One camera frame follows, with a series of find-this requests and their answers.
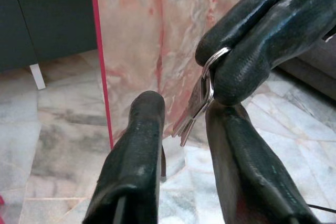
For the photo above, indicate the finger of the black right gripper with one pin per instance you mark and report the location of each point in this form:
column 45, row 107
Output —
column 236, row 22
column 262, row 51

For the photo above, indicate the orange marble pattern panel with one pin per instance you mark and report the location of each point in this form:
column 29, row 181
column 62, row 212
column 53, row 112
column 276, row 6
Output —
column 147, row 37

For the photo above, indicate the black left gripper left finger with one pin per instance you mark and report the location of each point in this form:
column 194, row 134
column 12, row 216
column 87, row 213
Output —
column 136, row 155

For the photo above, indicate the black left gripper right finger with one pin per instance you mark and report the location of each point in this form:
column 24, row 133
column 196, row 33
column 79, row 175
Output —
column 246, row 169

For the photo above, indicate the dark grey cabinet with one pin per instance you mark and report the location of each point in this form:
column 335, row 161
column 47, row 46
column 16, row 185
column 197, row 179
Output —
column 52, row 19

